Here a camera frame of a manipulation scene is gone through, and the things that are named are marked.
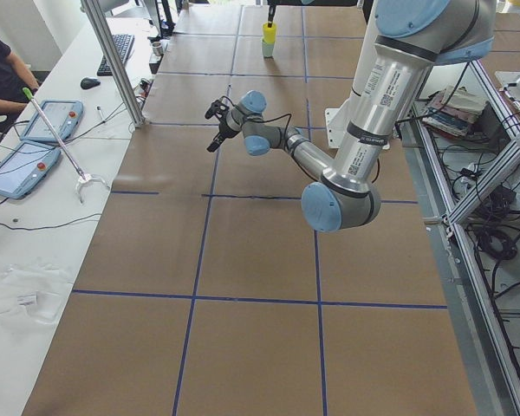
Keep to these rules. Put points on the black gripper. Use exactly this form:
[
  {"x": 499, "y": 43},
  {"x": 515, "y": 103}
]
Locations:
[{"x": 224, "y": 128}]

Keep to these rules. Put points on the yellow cup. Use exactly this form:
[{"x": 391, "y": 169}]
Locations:
[{"x": 269, "y": 32}]

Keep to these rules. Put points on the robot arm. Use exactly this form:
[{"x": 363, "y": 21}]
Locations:
[{"x": 408, "y": 39}]

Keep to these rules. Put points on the green paper cup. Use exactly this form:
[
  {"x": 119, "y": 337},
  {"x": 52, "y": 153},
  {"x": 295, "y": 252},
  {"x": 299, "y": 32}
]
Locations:
[{"x": 267, "y": 49}]

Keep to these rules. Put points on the steel cup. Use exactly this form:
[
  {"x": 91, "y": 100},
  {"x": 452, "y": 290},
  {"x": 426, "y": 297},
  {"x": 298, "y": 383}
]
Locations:
[{"x": 157, "y": 48}]

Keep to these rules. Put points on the stack of books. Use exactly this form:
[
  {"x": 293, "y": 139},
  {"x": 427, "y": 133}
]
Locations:
[{"x": 453, "y": 112}]

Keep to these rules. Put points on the black keyboard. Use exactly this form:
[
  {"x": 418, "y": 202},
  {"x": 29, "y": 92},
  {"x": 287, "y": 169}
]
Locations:
[{"x": 124, "y": 45}]

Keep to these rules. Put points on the white marker pen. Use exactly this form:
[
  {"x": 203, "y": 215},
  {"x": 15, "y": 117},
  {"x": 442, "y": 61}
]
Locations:
[{"x": 99, "y": 110}]

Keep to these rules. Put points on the black computer mouse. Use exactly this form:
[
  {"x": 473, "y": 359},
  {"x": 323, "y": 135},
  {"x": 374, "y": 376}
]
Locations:
[{"x": 89, "y": 82}]

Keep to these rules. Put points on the upper teach pendant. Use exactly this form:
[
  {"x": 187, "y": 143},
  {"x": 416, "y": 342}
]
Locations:
[{"x": 63, "y": 115}]

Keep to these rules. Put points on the teach pendant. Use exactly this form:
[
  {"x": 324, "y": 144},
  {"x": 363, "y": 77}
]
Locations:
[
  {"x": 63, "y": 115},
  {"x": 23, "y": 169}
]

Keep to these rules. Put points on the reacher grabber tool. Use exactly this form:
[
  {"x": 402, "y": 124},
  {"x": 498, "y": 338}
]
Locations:
[{"x": 84, "y": 177}]

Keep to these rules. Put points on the brown paper table cover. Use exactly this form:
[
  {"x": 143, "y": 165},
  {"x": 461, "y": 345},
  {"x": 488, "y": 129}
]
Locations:
[{"x": 203, "y": 290}]

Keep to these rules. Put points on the lower teach pendant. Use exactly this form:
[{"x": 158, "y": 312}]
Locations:
[{"x": 23, "y": 169}]

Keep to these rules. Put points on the person in black shirt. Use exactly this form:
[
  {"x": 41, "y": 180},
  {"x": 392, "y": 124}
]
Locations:
[{"x": 14, "y": 76}]

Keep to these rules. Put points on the clear plastic bag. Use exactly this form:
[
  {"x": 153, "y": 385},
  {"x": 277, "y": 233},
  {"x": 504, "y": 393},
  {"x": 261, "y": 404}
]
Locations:
[{"x": 34, "y": 293}]

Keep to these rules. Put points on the aluminium frame post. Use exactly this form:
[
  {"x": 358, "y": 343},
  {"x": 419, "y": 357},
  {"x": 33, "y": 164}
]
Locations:
[{"x": 104, "y": 36}]

